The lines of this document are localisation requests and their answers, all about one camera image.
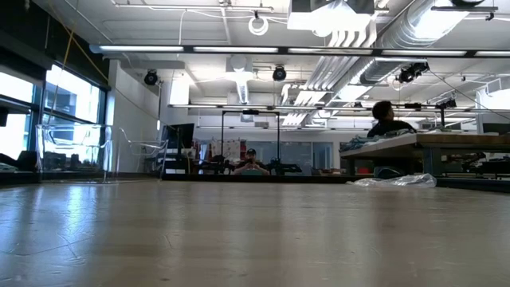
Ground clear acrylic stand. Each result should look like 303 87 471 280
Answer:
115 127 169 179

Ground clear acrylic box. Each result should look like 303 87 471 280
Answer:
35 123 115 183

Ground white cable coil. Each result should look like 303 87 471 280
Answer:
247 14 270 37

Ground cloth pile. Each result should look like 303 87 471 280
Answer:
348 128 418 147

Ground clear plastic bag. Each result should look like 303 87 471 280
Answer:
346 173 438 189

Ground wooden workbench steel legs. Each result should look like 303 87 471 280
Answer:
339 132 510 178

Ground silver ventilation duct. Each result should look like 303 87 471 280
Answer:
330 0 471 100

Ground yellow cable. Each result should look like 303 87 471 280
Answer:
47 23 111 120

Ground white ceiling air unit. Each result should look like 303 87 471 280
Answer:
286 0 378 37

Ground black monitor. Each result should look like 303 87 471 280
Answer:
161 122 196 151

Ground black aluminium rig frame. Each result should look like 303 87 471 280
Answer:
0 170 510 195

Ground person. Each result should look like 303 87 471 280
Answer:
233 147 272 176
366 100 418 139

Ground black gantry frame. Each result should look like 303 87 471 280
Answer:
383 102 448 136

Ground tall black stand frame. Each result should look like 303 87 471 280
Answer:
221 110 281 176

